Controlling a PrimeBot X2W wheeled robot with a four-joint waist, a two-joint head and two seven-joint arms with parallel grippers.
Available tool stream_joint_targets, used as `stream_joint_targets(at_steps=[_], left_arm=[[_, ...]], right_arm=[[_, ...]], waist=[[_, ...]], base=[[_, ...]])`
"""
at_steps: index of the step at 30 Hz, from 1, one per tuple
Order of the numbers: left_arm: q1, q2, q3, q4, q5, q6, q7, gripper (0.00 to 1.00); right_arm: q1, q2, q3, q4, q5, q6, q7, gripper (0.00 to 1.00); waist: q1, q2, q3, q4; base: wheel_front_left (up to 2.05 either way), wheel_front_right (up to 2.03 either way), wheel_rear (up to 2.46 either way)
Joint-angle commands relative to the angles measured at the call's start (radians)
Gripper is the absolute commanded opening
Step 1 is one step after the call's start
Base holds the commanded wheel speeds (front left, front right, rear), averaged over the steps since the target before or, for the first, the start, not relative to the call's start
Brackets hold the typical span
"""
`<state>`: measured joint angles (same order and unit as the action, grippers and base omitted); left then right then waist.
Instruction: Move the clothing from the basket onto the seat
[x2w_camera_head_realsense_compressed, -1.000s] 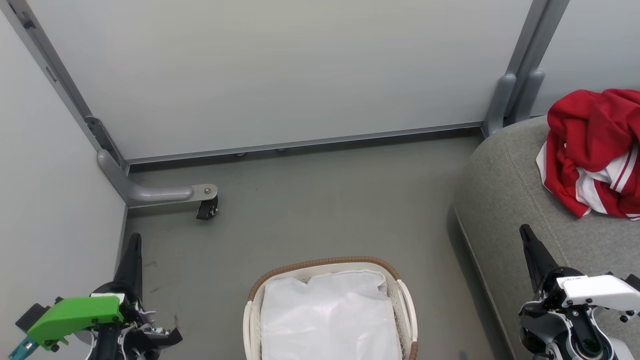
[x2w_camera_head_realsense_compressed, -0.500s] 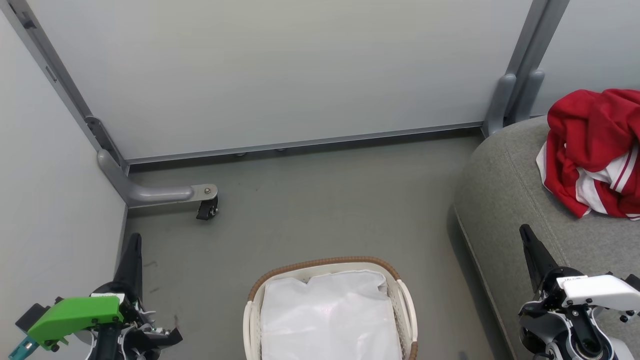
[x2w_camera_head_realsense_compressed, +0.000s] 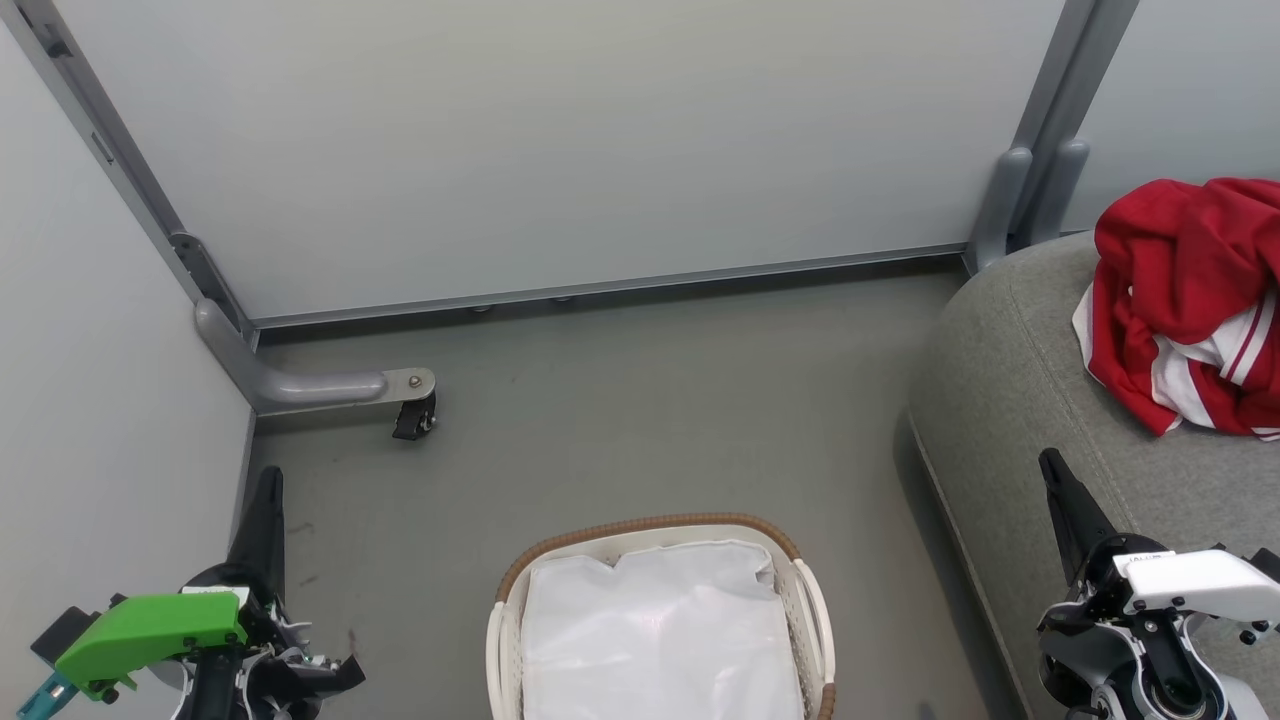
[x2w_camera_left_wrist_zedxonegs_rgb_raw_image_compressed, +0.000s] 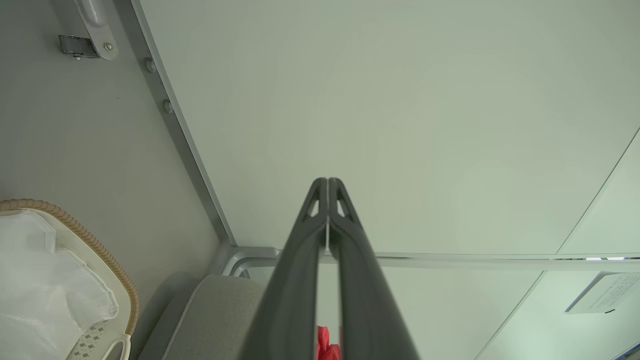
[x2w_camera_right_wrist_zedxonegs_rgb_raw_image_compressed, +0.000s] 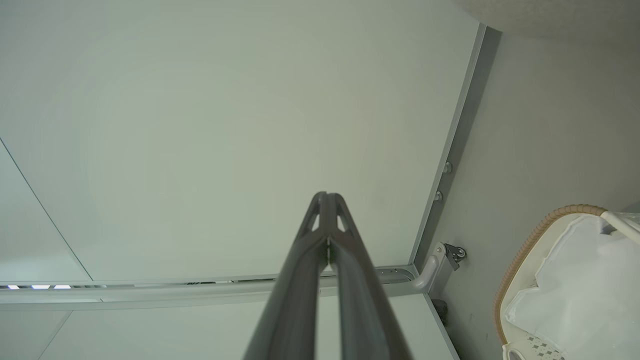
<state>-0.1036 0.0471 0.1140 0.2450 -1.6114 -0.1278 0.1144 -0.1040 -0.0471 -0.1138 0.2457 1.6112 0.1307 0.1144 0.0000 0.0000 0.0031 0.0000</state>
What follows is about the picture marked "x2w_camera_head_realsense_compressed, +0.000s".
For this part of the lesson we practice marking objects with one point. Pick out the red and white shirt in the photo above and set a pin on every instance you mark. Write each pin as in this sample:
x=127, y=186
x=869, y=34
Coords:
x=1190, y=370

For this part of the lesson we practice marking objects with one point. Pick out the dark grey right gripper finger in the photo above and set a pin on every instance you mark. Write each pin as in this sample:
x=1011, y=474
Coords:
x=1075, y=510

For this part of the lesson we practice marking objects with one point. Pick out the red garment with white trim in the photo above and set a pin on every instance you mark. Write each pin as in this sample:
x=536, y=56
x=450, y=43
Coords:
x=1180, y=230

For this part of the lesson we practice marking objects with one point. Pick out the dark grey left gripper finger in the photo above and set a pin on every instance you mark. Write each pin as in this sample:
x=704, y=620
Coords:
x=262, y=530

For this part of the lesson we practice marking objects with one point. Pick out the grey partition post with bracket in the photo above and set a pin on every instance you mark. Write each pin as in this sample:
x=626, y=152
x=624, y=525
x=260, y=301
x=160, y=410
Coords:
x=110, y=150

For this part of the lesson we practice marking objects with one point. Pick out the grey partition post with feet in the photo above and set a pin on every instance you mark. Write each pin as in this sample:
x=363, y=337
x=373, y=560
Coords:
x=1060, y=120

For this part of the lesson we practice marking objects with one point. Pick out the grey partition support leg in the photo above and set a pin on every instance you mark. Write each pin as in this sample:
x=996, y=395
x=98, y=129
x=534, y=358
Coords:
x=300, y=385

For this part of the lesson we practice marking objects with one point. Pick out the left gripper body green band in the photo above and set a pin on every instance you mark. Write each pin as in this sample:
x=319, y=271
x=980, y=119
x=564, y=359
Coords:
x=160, y=630

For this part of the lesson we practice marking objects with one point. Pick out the white plastic basket liner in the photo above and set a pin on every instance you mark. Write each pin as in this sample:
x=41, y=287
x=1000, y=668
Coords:
x=660, y=630

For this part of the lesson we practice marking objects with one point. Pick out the black caster wheel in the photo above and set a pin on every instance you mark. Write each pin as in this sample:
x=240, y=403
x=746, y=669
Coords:
x=415, y=418

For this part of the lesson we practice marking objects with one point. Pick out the grey fabric sofa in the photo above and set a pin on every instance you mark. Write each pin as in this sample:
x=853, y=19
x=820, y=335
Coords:
x=1010, y=400

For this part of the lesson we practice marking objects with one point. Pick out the white laundry basket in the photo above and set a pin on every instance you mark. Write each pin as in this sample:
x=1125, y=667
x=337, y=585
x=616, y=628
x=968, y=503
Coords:
x=810, y=610

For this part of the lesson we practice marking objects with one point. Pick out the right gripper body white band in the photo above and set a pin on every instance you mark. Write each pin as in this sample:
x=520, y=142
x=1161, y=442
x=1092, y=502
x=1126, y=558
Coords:
x=1190, y=580

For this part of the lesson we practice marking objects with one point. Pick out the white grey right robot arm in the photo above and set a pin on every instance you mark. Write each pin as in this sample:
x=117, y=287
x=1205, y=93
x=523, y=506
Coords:
x=1245, y=700

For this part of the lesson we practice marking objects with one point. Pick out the grey partition bottom rail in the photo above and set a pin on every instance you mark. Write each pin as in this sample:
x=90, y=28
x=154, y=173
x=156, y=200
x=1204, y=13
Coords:
x=600, y=285

